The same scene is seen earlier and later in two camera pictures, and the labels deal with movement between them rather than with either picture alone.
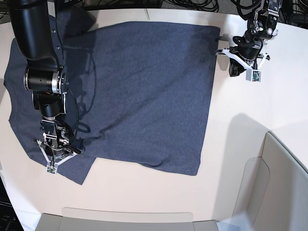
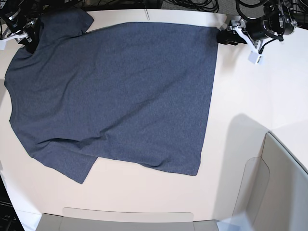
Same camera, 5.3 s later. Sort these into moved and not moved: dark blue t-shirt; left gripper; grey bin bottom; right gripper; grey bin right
Moved: left gripper; right gripper
Not moved: grey bin bottom; dark blue t-shirt; grey bin right
